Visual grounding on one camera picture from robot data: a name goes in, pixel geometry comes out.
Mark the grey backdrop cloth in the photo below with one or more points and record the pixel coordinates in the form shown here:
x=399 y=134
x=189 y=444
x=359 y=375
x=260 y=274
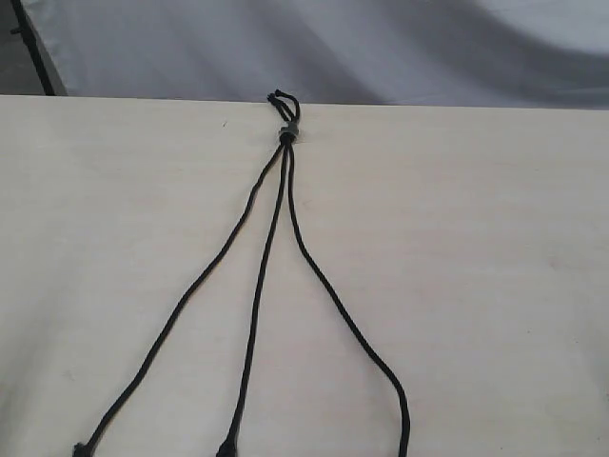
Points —
x=439 y=53

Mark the silver metal ferrule collar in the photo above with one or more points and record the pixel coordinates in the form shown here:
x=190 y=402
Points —
x=288 y=133

